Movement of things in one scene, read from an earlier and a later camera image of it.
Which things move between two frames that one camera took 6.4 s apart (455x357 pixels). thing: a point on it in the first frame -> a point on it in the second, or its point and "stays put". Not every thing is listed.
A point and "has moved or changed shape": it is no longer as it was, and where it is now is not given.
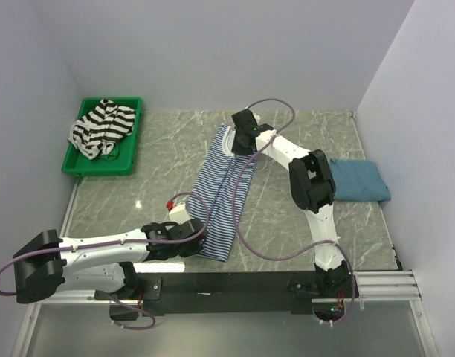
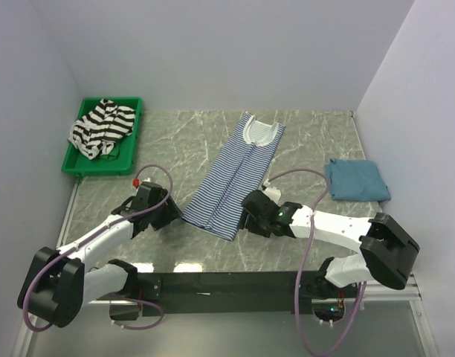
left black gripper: [195, 248] -> [171, 210]
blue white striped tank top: [223, 183] has moved or changed shape
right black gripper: [236, 149] -> [250, 224]
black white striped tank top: [98, 131] stays put
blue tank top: [357, 180] stays put
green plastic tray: [76, 163] stays put
